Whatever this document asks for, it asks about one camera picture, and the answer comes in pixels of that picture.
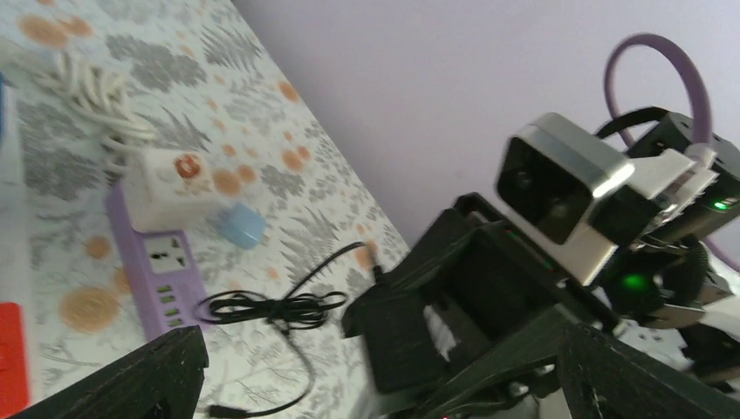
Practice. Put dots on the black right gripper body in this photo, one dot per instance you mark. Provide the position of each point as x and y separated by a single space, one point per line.
495 309

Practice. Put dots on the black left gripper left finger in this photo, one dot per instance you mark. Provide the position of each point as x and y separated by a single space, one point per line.
161 379

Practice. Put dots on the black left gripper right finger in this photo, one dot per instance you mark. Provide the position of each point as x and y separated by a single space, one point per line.
602 377

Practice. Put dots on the black power adapter with cord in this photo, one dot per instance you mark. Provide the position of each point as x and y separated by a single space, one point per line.
304 311

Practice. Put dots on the red cube socket adapter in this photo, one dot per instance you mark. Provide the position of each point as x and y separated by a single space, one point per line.
15 375

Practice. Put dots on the white cube adapter with cord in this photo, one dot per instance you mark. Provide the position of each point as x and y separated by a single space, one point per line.
167 189

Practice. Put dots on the white multicolour power strip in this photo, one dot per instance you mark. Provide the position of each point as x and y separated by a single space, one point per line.
15 249

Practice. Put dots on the purple power strip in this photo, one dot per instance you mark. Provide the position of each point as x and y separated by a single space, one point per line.
161 270

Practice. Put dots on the light blue small adapter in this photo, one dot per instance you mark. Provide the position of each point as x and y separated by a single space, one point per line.
240 225

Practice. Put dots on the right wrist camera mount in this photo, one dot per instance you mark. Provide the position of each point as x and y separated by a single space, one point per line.
579 200

